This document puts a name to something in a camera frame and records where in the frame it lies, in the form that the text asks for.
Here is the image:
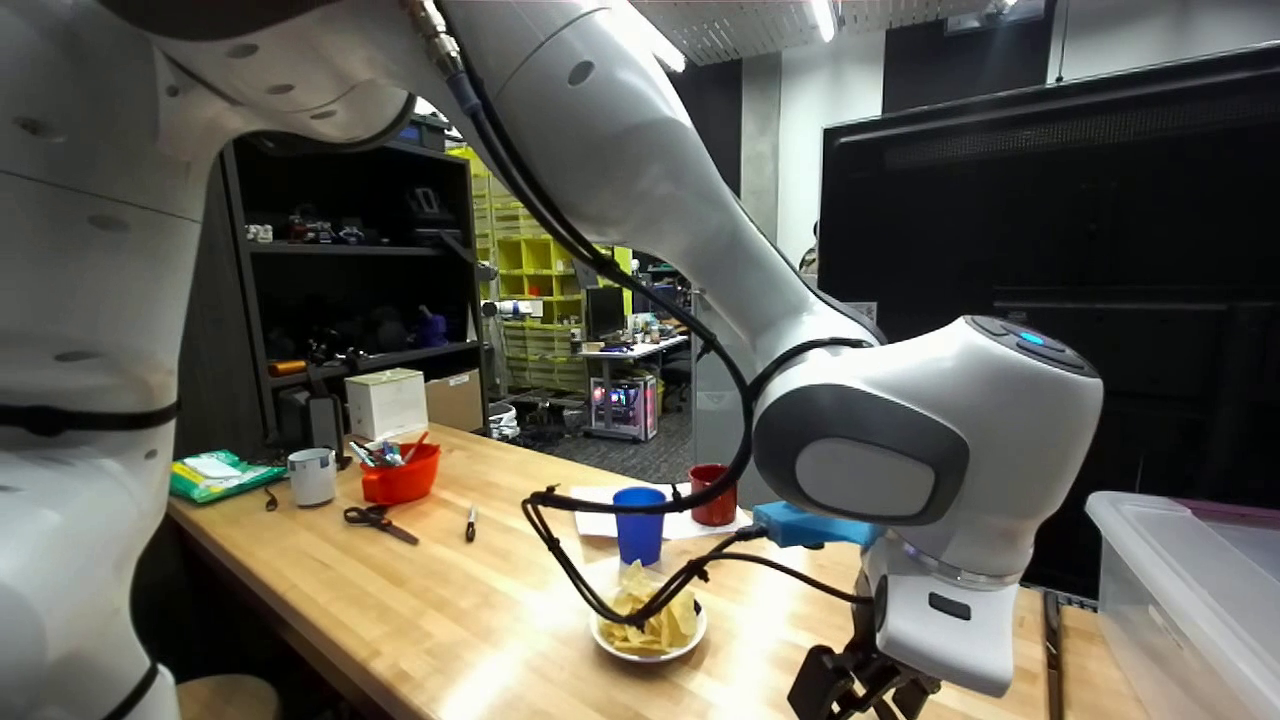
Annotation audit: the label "small cardboard box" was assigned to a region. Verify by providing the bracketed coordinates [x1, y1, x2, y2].
[426, 366, 487, 437]

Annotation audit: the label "white box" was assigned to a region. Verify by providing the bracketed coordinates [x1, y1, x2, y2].
[345, 364, 433, 448]

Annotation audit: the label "blue plastic cup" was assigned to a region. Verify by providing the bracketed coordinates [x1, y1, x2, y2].
[614, 482, 674, 567]

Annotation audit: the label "short ceiling light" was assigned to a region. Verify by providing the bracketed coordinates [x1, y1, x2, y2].
[806, 0, 844, 46]

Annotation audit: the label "clear plastic storage bin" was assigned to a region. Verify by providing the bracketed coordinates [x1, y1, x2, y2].
[1086, 489, 1280, 720]

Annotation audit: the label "red bucket with tools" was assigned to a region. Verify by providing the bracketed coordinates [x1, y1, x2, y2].
[355, 441, 444, 512]

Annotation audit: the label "green wipes packet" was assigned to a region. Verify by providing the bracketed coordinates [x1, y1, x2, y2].
[168, 448, 289, 509]

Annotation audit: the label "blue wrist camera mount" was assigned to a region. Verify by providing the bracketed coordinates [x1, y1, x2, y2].
[754, 497, 883, 551]

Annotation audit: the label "large black monitor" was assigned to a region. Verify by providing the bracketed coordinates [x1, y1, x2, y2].
[815, 41, 1280, 604]

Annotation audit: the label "black shelf unit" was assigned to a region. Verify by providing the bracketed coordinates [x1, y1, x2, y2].
[177, 125, 487, 456]

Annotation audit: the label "black handled scissors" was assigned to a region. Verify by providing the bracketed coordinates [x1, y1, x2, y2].
[341, 498, 426, 548]

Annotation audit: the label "red plastic cup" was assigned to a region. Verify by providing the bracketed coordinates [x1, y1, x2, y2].
[688, 458, 741, 531]

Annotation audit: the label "white paper napkin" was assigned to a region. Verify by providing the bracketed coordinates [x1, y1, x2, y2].
[568, 479, 756, 548]

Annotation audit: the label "yellow bin rack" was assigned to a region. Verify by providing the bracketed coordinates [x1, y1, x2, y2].
[456, 135, 642, 404]

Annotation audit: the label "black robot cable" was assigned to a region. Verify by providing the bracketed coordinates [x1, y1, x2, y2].
[412, 0, 883, 631]

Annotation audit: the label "small computer monitor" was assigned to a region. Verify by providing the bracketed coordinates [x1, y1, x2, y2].
[579, 280, 637, 344]

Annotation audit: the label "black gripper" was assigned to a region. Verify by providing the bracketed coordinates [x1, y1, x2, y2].
[783, 629, 943, 720]

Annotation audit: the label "yellow tortilla chips pile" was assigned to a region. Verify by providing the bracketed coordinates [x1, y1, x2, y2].
[595, 565, 703, 654]

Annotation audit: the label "cluttered background desk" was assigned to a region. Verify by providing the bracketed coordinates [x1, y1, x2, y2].
[574, 333, 696, 443]

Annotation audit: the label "bowl of yellow food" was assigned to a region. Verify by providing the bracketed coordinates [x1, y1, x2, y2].
[588, 593, 711, 667]

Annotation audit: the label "tan round stool seat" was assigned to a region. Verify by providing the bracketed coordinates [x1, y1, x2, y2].
[177, 673, 284, 720]

